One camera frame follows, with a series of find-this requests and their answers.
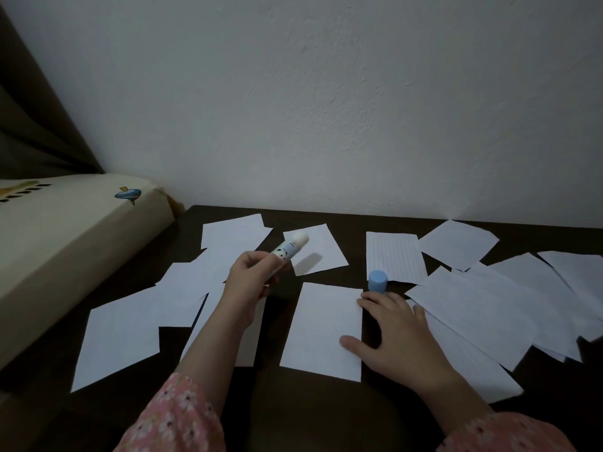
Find person's right forearm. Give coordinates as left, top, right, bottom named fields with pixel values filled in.
left=416, top=371, right=578, bottom=452

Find blue glue stick cap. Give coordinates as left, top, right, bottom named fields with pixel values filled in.
left=367, top=270, right=389, bottom=295

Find dark brown curtain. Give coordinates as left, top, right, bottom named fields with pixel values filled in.
left=0, top=4, right=106, bottom=180

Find white panda print glue stick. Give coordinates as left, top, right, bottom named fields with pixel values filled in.
left=269, top=232, right=310, bottom=265

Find person's right hand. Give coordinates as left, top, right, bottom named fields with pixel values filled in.
left=339, top=291, right=465, bottom=396

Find beige mattress with whale print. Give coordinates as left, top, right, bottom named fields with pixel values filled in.
left=0, top=173, right=176, bottom=370

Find white paper sheets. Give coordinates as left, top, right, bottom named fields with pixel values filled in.
left=70, top=213, right=603, bottom=394

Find person's left forearm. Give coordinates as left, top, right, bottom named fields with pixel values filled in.
left=112, top=303, right=258, bottom=452

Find person's left hand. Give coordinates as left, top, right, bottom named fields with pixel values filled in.
left=221, top=250, right=291, bottom=328

